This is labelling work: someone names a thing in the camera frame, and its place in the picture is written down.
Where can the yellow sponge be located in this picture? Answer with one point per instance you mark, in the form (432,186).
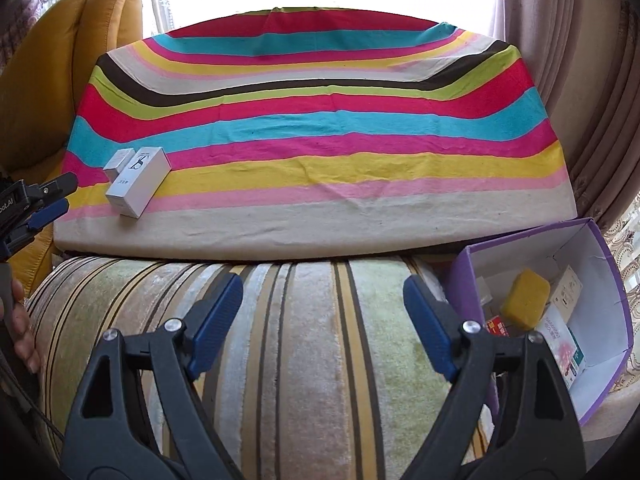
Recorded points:
(527,298)

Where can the left hand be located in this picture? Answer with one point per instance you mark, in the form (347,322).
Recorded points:
(23,337)

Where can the colourful striped cushion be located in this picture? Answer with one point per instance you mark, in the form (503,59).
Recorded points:
(314,133)

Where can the small white box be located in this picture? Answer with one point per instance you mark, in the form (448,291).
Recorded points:
(118,162)

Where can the purple storage box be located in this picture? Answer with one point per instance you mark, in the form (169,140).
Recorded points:
(601,320)

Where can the yellow leather cushion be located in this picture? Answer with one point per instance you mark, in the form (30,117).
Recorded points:
(42,85)

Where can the tall white box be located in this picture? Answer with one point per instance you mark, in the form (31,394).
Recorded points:
(137,183)

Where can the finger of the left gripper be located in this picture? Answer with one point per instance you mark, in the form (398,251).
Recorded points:
(56,189)
(45,216)

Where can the red tissue pack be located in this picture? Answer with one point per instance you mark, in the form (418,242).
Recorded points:
(496,326)

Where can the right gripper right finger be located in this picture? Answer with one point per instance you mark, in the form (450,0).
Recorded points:
(536,434)

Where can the floral lace curtain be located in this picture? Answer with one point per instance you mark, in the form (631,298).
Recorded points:
(623,240)

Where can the cream box with logo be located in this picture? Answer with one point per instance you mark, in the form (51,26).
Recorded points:
(565,292)

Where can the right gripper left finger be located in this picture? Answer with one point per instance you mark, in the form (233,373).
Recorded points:
(109,432)

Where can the pink white flower box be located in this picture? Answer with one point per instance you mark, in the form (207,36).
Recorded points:
(567,352)

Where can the striped plush blanket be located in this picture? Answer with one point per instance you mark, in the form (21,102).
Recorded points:
(322,375)

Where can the beige curtain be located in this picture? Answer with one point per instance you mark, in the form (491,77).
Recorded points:
(583,56)

